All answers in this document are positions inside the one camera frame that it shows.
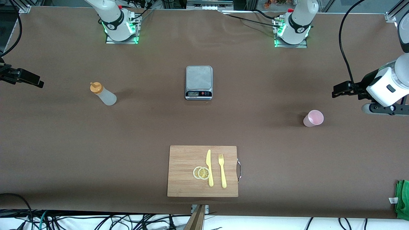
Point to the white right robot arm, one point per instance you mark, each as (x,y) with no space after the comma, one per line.
(110,16)

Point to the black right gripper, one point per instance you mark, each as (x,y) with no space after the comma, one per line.
(7,73)

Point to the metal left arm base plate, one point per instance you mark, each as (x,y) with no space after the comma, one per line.
(290,46)

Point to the translucent sauce bottle orange cap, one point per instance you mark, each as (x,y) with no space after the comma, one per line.
(104,94)

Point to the green cloth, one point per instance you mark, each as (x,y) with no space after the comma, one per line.
(403,198)

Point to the yellow plastic knife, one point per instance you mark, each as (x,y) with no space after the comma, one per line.
(208,159)

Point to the lemon slice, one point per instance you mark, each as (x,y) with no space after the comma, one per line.
(195,172)
(203,173)

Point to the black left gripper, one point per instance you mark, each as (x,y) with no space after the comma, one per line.
(366,83)

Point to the silver digital kitchen scale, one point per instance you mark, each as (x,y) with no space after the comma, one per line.
(198,78)

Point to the yellow plastic fork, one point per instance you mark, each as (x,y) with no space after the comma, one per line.
(223,179)

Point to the wooden cutting board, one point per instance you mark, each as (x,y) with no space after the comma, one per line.
(185,172)

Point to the aluminium frame profile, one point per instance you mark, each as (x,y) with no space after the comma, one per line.
(25,8)
(394,12)

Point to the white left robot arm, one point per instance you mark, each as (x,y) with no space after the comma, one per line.
(297,19)

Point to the pink plastic cup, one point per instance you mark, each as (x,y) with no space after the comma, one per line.
(313,118)

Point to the wooden post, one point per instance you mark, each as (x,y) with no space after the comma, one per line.
(196,220)

